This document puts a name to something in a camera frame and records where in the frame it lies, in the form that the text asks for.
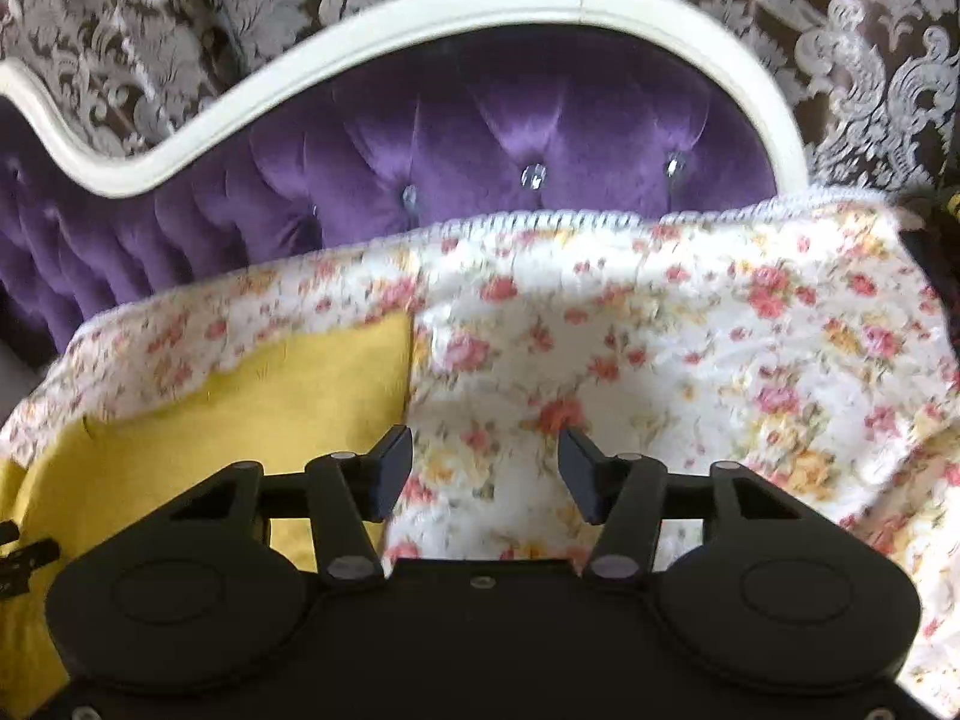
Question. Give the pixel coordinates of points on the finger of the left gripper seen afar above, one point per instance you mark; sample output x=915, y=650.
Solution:
x=17, y=567

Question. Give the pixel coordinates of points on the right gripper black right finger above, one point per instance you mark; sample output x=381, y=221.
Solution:
x=624, y=496

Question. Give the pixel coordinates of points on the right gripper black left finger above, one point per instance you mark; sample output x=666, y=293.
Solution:
x=344, y=492

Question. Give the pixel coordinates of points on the mustard yellow knit sweater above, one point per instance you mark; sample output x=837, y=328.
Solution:
x=292, y=401

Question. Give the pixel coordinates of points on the floral quilted bedspread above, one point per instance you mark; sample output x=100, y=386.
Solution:
x=810, y=344

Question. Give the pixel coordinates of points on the purple tufted chaise backrest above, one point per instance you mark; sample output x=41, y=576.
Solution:
x=414, y=113

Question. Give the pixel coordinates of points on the grey damask curtain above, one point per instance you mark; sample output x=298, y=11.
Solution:
x=873, y=84

